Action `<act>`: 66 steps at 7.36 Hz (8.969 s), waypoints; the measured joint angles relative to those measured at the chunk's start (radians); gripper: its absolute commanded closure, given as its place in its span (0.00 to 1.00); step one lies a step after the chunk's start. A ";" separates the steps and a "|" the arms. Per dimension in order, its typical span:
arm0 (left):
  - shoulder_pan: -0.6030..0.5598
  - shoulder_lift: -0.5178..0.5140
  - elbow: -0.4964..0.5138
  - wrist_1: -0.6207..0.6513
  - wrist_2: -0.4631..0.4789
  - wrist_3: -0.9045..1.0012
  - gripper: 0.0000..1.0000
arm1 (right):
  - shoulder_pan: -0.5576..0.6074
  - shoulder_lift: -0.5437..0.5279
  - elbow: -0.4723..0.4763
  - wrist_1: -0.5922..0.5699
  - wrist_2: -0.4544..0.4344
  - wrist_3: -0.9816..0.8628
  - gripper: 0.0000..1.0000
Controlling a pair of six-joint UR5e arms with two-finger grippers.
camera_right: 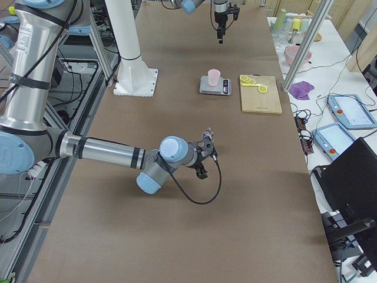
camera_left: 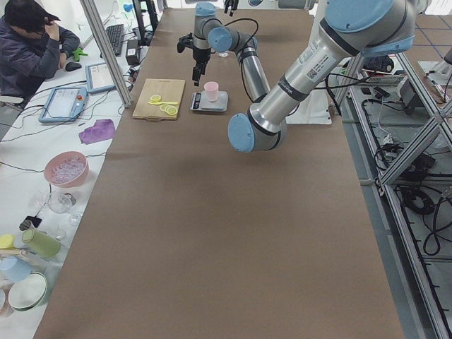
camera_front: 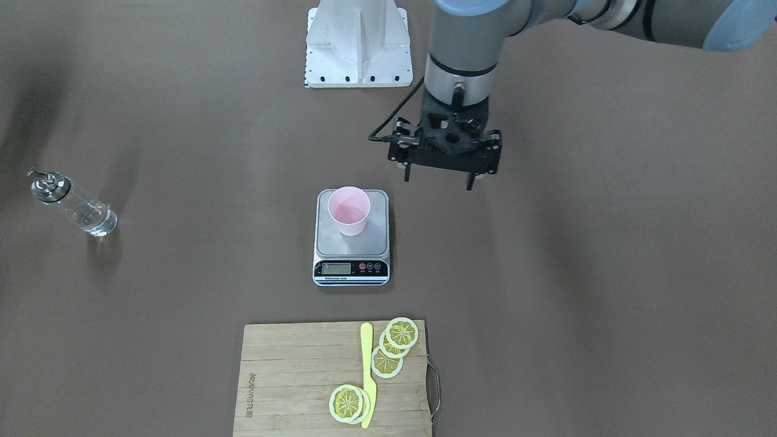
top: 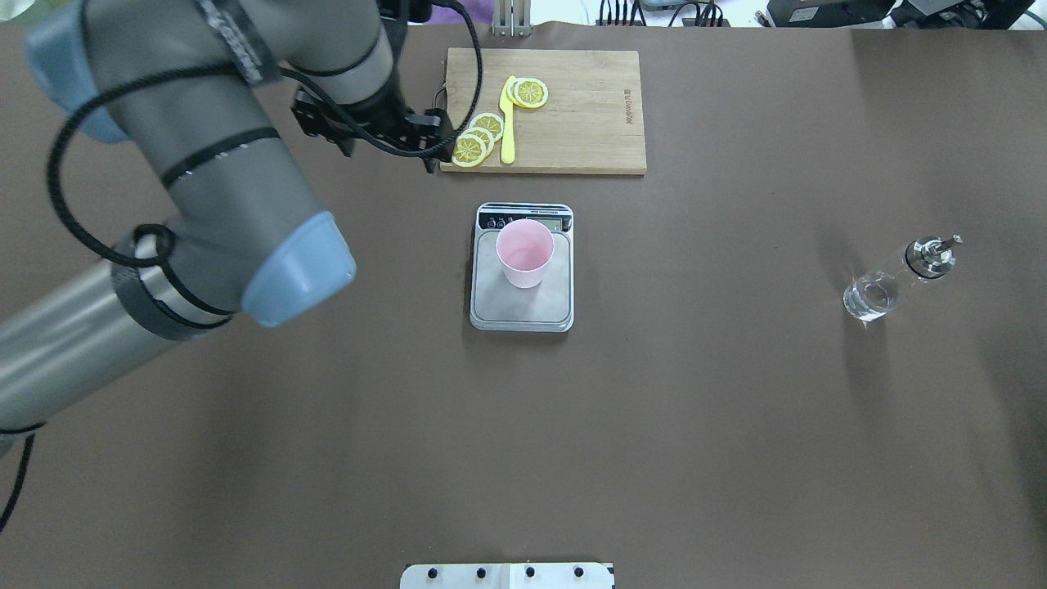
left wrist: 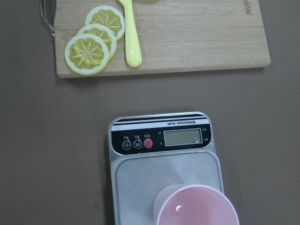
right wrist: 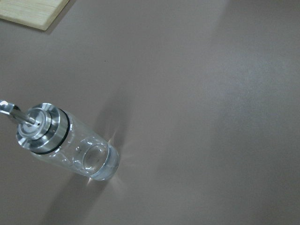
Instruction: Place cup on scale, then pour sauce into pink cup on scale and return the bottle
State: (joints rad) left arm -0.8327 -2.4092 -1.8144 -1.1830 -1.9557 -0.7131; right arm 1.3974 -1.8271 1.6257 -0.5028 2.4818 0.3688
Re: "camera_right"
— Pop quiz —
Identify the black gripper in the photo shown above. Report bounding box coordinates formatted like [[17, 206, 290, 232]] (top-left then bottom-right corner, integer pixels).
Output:
[[191, 153, 207, 179], [214, 12, 228, 44]]

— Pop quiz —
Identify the clear glass sauce bottle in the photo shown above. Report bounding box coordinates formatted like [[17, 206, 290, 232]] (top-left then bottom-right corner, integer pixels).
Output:
[[202, 127, 214, 141]]

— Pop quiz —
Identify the pink plastic cup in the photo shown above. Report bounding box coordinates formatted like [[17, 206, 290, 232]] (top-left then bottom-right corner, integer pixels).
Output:
[[207, 68, 221, 87]]

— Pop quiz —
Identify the digital kitchen scale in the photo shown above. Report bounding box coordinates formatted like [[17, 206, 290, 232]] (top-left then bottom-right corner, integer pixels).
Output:
[[199, 75, 232, 96]]

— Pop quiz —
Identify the green tall cup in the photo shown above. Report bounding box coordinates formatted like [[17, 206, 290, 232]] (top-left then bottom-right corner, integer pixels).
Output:
[[271, 8, 286, 31]]

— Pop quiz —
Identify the yellow cup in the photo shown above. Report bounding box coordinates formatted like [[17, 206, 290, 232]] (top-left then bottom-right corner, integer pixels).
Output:
[[292, 18, 301, 31]]

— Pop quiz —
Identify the light green cup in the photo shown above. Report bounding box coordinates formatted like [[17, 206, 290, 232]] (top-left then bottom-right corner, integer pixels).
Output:
[[300, 18, 310, 32]]

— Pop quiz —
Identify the lemon slice top right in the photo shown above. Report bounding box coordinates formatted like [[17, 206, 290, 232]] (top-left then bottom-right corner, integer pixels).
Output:
[[240, 75, 249, 82]]

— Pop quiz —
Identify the yellow plastic knife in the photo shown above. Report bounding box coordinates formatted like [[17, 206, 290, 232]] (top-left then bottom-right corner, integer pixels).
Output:
[[241, 83, 268, 88]]

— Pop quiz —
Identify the lemon slice bottom front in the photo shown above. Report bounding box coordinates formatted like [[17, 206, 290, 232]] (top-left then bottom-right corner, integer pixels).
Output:
[[257, 85, 268, 93]]

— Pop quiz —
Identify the pink bowl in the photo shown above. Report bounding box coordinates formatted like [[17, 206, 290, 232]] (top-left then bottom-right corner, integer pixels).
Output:
[[284, 45, 312, 66]]

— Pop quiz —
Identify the bamboo cutting board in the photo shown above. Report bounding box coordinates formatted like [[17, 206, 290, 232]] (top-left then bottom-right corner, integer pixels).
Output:
[[239, 74, 282, 114]]

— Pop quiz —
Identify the purple cloth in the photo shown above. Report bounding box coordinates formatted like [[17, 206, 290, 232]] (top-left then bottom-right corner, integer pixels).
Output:
[[289, 81, 315, 100]]

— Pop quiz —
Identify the black power strip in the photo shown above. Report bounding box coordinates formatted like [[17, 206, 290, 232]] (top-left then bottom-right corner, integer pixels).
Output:
[[295, 116, 314, 156]]

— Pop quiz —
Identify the blue teach pendant near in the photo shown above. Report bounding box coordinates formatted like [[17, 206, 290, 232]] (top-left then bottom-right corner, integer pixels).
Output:
[[312, 122, 356, 160]]

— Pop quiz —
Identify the blue teach pendant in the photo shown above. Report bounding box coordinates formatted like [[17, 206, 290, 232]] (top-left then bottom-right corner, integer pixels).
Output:
[[328, 94, 376, 130], [312, 122, 356, 160]]

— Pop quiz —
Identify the blue teach pendant far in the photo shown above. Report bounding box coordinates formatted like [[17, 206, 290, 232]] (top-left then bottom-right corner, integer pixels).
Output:
[[328, 94, 376, 130]]

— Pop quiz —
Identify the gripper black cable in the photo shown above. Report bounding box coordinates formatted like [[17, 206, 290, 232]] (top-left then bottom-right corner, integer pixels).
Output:
[[209, 0, 217, 31], [158, 153, 222, 205]]

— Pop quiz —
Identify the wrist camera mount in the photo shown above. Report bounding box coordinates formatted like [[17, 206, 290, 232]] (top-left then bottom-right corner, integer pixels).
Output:
[[189, 138, 217, 162], [227, 3, 240, 21]]

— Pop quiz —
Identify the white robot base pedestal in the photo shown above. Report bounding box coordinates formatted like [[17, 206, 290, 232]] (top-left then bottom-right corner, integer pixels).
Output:
[[105, 0, 158, 97]]

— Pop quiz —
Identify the aluminium frame post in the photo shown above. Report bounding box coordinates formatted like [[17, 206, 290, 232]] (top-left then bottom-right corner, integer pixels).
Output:
[[282, 0, 333, 93]]

